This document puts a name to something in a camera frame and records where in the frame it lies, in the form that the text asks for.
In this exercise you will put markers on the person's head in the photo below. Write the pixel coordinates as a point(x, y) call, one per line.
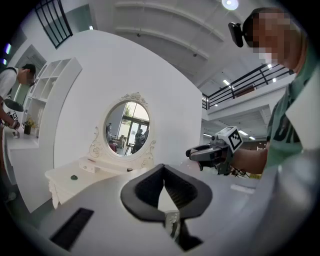
point(275, 37)

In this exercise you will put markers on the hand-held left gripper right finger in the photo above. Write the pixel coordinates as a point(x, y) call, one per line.
point(190, 197)

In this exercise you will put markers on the black railing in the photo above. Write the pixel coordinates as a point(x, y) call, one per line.
point(250, 80)

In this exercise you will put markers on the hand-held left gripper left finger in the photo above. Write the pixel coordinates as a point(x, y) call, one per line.
point(140, 197)

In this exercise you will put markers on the white desk unit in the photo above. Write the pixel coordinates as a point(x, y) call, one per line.
point(25, 160)

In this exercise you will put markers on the white dressing table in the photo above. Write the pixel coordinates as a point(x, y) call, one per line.
point(100, 178)

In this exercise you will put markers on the yellow flowers in black pot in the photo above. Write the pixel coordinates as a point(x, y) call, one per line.
point(29, 125)

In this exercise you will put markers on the small green cone object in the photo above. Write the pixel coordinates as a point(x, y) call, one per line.
point(74, 177)

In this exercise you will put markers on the oval white-framed mirror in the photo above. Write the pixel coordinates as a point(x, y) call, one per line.
point(127, 130)

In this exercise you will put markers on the person's green t-shirt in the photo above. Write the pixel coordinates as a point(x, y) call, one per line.
point(282, 152)

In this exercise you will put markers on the black-framed window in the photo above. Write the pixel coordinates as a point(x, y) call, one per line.
point(53, 22)

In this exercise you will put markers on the white bookshelf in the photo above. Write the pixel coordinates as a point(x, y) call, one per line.
point(53, 82)

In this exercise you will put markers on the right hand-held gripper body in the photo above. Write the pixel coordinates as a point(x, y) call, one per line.
point(226, 147)

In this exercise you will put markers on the round ceiling light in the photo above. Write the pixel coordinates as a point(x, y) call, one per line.
point(230, 3)

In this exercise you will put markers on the person's right forearm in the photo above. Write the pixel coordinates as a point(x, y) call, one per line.
point(250, 160)

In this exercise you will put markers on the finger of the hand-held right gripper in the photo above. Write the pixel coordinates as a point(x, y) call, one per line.
point(205, 158)
point(200, 148)

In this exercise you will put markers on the black head-worn camera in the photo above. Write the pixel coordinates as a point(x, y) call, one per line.
point(236, 33)

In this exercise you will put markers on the pink stick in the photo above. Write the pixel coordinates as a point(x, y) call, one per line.
point(91, 160)

